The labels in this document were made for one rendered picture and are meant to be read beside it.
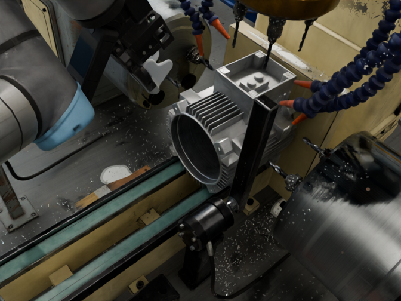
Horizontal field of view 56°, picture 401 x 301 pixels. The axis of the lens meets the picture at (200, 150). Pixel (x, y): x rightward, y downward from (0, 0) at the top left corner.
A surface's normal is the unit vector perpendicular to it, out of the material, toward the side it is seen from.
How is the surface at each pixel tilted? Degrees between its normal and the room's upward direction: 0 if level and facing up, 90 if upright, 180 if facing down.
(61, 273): 0
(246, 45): 90
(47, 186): 0
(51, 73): 45
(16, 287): 90
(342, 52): 90
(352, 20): 90
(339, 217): 51
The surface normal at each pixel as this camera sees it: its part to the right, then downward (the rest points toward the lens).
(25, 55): 0.55, -0.07
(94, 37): -0.62, 0.04
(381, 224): -0.36, -0.27
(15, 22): 0.75, -0.26
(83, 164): 0.10, -0.66
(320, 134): -0.75, 0.45
